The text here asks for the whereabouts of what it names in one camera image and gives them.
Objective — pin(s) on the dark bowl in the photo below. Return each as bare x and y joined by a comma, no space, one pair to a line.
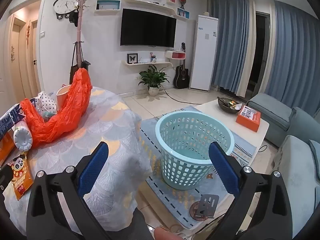
225,108

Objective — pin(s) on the grey blue sofa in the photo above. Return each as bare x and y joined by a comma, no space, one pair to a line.
287,155

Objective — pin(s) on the brown shoulder bag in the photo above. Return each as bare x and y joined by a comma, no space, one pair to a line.
75,72

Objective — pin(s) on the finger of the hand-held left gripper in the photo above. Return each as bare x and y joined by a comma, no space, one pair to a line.
5,177

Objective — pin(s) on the red round fan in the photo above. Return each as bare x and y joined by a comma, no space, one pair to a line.
182,0

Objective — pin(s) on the dark glass door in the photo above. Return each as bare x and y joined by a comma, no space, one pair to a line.
260,55

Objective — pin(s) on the white plastic bottle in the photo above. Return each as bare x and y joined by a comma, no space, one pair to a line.
22,140

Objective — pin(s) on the red hanging ornament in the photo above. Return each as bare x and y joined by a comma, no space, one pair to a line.
28,33

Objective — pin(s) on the blue curtain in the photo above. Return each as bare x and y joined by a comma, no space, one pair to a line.
295,55
230,45

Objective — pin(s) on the white coffee table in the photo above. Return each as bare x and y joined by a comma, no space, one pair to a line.
225,120

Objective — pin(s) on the panda wall clock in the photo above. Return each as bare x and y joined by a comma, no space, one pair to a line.
66,3

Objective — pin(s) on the orange tissue box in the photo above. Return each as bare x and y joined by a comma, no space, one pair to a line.
247,120

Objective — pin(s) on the black shoulder bag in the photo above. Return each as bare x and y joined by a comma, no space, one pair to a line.
86,65

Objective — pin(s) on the teal box shelf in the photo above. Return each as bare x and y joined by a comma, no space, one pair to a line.
107,5

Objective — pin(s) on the white polka dot bag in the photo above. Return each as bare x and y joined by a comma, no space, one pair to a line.
47,102

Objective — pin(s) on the orange plastic bag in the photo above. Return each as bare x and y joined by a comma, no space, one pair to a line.
62,120

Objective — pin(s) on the orange paper box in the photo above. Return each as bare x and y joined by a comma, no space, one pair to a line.
5,147

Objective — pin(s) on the dark blue carton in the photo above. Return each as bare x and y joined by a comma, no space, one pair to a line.
10,120

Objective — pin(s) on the red and beige paper cup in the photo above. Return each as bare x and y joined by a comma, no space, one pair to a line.
62,97

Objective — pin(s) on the long white wavy shelf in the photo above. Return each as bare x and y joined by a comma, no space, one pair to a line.
150,3

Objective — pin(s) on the person's right hand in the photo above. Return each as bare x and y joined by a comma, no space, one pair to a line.
167,233

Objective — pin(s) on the pink coat rack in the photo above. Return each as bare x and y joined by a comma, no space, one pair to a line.
79,30

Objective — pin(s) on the black television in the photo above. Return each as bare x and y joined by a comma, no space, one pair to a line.
147,27

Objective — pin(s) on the light blue plastic basket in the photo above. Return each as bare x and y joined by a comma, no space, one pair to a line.
180,180

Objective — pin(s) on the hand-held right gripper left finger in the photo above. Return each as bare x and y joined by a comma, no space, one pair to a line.
93,170

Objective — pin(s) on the white and red wall box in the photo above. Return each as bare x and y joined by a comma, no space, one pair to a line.
175,55

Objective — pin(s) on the orange panda snack packet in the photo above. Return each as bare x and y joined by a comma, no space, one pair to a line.
21,177

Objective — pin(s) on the white standing air conditioner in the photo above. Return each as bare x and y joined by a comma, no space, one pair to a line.
202,55

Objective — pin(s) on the framed butterfly picture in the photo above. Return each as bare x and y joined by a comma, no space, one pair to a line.
132,58

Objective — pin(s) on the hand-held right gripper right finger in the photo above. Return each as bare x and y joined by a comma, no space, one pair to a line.
223,170

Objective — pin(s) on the blue patterned rug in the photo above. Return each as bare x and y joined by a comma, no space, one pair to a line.
175,205

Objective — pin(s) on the black guitar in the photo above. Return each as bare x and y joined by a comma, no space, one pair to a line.
181,77

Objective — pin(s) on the grey metal plate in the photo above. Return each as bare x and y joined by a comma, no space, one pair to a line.
207,205

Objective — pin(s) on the cream hallway door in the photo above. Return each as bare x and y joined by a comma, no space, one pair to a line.
18,67
33,47

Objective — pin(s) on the small blue picture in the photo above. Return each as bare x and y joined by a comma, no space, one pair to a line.
181,11

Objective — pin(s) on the potted green plant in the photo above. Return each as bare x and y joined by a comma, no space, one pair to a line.
152,77

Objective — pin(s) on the white curved wall shelf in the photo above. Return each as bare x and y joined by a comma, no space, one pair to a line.
150,63

